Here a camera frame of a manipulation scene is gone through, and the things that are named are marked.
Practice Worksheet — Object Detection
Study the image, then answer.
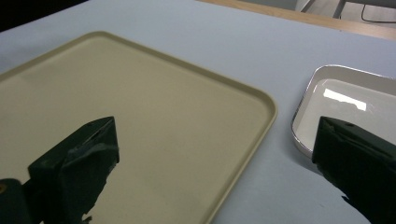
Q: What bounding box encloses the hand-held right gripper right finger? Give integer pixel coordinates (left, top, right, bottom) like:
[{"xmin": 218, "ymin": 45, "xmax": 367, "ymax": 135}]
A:
[{"xmin": 311, "ymin": 116, "xmax": 396, "ymax": 224}]

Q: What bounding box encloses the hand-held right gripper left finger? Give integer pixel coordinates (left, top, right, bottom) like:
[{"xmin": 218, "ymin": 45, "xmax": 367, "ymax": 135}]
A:
[{"xmin": 27, "ymin": 116, "xmax": 120, "ymax": 224}]

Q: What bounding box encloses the white square dish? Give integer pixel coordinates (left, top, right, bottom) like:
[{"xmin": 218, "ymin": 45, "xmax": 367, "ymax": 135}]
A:
[{"xmin": 290, "ymin": 63, "xmax": 396, "ymax": 159}]

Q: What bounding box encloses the beige plastic tray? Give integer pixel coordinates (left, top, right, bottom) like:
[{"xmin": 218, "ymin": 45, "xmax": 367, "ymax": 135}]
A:
[{"xmin": 0, "ymin": 30, "xmax": 278, "ymax": 224}]

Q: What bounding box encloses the metal stand leg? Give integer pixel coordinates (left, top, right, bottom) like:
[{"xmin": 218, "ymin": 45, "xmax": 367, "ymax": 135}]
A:
[{"xmin": 332, "ymin": 0, "xmax": 347, "ymax": 19}]

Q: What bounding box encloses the black cable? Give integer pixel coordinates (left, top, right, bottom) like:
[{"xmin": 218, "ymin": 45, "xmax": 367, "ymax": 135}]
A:
[{"xmin": 361, "ymin": 3, "xmax": 396, "ymax": 24}]

